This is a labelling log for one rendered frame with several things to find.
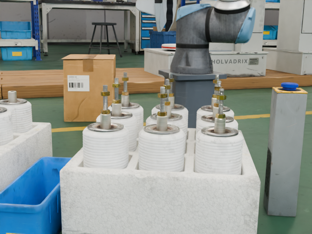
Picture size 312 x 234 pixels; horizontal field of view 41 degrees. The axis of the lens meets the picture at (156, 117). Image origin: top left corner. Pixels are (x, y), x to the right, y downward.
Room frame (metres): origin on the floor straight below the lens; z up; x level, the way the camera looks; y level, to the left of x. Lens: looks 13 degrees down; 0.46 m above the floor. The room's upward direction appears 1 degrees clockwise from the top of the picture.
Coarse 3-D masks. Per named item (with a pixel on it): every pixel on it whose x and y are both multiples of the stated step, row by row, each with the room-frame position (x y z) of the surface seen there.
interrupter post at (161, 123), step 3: (159, 117) 0.83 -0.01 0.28; (162, 117) 0.83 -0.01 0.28; (165, 117) 0.83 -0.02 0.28; (159, 120) 0.83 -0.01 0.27; (162, 120) 0.83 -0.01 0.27; (165, 120) 0.83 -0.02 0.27; (156, 123) 0.83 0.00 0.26; (159, 123) 0.83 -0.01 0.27; (162, 123) 0.83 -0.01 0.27; (165, 123) 0.83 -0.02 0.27; (156, 126) 0.83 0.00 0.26; (159, 126) 0.83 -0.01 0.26; (162, 126) 0.83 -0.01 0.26; (165, 126) 0.83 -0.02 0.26; (156, 129) 0.83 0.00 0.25; (159, 129) 0.83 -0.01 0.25; (162, 129) 0.83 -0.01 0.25; (165, 129) 0.83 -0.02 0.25
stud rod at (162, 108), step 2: (160, 88) 0.84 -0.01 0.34; (162, 88) 0.83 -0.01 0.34; (164, 88) 0.83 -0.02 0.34; (162, 90) 0.83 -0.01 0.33; (164, 90) 0.83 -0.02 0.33; (162, 92) 0.83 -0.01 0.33; (164, 92) 0.83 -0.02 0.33; (160, 98) 0.83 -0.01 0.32; (162, 98) 0.83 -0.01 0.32; (164, 98) 0.83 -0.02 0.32; (160, 100) 0.83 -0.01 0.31; (162, 100) 0.83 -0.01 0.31; (164, 100) 0.84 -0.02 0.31; (160, 102) 0.83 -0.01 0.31; (162, 102) 0.83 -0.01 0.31; (164, 102) 0.83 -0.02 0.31; (160, 104) 0.83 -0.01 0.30; (162, 104) 0.83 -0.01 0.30; (160, 106) 0.83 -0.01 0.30; (162, 106) 0.83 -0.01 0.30; (164, 106) 0.83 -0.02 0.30; (160, 108) 0.83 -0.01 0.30; (162, 108) 0.83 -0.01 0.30; (160, 110) 0.83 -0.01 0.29; (162, 110) 0.83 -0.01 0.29; (164, 110) 0.84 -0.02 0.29
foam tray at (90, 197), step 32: (192, 128) 1.14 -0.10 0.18; (192, 160) 0.85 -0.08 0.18; (64, 192) 0.78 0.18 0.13; (96, 192) 0.77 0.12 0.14; (128, 192) 0.77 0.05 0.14; (160, 192) 0.76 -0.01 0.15; (192, 192) 0.75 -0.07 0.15; (224, 192) 0.75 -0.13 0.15; (256, 192) 0.74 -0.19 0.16; (64, 224) 0.78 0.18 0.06; (96, 224) 0.77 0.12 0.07; (128, 224) 0.77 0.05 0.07; (160, 224) 0.76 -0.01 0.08; (192, 224) 0.75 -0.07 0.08; (224, 224) 0.75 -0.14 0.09; (256, 224) 0.74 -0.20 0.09
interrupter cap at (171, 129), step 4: (152, 124) 0.86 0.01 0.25; (168, 124) 0.87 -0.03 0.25; (144, 128) 0.83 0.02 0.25; (148, 128) 0.84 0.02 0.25; (152, 128) 0.84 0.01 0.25; (168, 128) 0.85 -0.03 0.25; (172, 128) 0.84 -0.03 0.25; (176, 128) 0.84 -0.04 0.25; (148, 132) 0.81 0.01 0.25; (152, 132) 0.80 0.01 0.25; (156, 132) 0.80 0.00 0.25; (160, 132) 0.80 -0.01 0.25; (164, 132) 0.80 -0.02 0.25; (168, 132) 0.80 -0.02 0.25; (172, 132) 0.80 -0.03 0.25; (176, 132) 0.81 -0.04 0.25
